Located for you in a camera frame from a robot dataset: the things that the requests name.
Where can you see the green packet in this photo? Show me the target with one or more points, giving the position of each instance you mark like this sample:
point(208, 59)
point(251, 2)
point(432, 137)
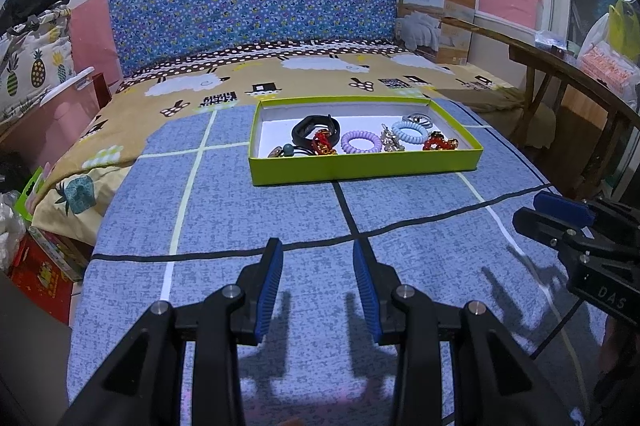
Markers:
point(27, 201)

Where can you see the pink storage box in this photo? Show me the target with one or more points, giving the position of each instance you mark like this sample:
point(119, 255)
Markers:
point(55, 121)

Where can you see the dark grey board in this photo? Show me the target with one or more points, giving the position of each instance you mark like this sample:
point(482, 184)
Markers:
point(30, 356)

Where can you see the pink orange packet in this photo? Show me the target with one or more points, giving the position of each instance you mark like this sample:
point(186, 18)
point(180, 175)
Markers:
point(607, 66)

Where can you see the white plastic bag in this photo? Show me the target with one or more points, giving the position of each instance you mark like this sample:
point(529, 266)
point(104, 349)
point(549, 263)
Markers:
point(10, 231)

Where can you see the blue checked blanket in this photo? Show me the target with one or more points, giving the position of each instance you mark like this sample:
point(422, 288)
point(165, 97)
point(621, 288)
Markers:
point(250, 216)

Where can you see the brown dotted cloth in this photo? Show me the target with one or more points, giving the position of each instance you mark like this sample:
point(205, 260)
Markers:
point(250, 51)

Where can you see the quilt packaging box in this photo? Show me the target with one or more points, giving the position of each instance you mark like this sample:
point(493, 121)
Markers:
point(455, 6)

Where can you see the green cardboard box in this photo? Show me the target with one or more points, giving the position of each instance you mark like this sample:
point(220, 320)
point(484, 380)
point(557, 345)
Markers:
point(360, 169)

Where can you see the yellow sheep print bedsheet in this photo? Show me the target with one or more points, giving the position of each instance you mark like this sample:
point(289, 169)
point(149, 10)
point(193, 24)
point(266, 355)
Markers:
point(310, 79)

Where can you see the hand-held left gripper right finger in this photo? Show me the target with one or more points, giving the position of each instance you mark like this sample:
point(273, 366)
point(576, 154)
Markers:
point(367, 296)

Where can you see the dark red box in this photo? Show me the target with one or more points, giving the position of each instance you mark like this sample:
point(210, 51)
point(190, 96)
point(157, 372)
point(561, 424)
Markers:
point(101, 90)

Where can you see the red gold charm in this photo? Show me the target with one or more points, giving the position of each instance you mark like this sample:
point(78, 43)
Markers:
point(324, 145)

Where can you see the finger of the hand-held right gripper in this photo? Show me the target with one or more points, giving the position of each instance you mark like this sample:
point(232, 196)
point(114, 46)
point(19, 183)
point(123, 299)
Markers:
point(545, 226)
point(562, 208)

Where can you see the pineapple print bag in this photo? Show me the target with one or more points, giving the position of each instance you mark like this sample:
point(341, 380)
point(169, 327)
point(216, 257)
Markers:
point(35, 66)

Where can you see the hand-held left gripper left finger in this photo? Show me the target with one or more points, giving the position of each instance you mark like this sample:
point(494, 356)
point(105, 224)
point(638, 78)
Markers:
point(267, 296)

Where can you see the yellow green plastic item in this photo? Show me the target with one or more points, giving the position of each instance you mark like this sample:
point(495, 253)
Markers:
point(625, 24)

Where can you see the black wristband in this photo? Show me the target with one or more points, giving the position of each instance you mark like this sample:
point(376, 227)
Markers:
point(330, 126)

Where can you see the wooden chair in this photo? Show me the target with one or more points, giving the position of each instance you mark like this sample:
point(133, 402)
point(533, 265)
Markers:
point(550, 56)

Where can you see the red printed carton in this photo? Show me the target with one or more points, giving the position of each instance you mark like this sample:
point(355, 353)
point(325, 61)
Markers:
point(40, 278)

